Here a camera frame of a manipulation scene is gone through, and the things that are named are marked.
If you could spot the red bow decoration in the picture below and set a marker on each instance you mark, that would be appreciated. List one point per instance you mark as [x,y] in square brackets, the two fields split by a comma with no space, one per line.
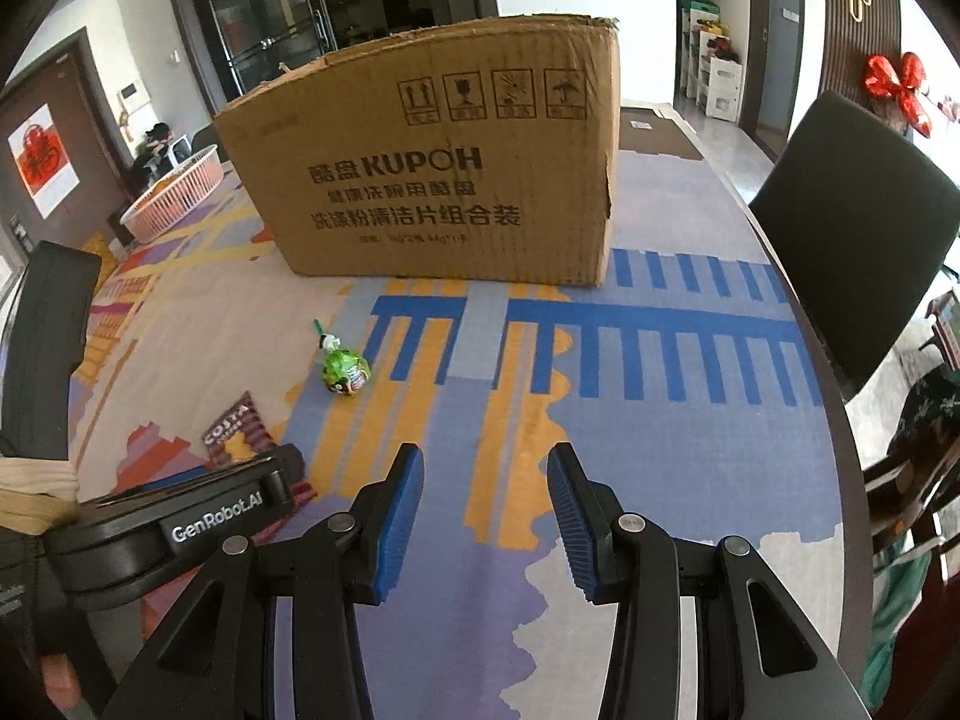
[885,79]

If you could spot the red wall poster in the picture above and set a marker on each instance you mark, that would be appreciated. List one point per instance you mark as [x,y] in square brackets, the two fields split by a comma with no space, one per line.
[41,157]

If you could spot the grey upholstered chair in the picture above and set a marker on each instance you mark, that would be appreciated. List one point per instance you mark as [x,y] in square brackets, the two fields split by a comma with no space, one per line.
[204,141]
[847,240]

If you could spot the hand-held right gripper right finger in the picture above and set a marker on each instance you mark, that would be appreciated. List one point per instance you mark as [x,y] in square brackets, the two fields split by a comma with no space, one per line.
[574,525]

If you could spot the maroon striped snack packet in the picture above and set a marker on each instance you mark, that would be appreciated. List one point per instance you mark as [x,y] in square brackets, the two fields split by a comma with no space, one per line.
[232,435]

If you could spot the green cloth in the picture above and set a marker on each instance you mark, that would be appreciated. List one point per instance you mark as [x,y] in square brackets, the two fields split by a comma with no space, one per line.
[896,615]

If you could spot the black glass cabinet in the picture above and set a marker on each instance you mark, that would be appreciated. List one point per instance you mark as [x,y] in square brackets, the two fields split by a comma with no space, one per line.
[262,15]

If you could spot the pink plastic basket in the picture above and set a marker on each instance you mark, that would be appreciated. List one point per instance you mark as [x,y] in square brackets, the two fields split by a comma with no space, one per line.
[176,195]

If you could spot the cardboard box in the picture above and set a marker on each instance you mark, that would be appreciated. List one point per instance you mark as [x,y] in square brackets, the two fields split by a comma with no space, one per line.
[450,165]

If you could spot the black chair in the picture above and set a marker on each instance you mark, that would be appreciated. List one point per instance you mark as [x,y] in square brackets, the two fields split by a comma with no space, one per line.
[45,352]

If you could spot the colourful printed tablecloth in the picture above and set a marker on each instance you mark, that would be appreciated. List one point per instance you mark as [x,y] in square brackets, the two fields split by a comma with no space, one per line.
[675,465]

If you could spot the green lollipop with white tag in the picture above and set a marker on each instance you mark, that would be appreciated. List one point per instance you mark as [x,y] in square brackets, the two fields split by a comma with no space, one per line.
[346,371]

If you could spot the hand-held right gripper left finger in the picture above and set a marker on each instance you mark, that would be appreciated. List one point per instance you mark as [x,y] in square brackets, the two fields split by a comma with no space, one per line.
[397,517]

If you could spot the beige cloth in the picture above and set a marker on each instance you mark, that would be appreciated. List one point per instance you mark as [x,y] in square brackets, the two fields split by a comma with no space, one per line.
[30,487]

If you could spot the dark wooden chair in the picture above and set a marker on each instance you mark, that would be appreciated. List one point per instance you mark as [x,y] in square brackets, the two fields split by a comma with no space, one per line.
[900,480]

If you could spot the white shelf unit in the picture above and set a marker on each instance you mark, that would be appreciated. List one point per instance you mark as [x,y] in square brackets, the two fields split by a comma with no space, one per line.
[720,82]

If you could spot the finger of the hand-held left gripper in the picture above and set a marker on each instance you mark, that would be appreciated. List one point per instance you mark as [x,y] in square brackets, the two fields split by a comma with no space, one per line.
[277,469]

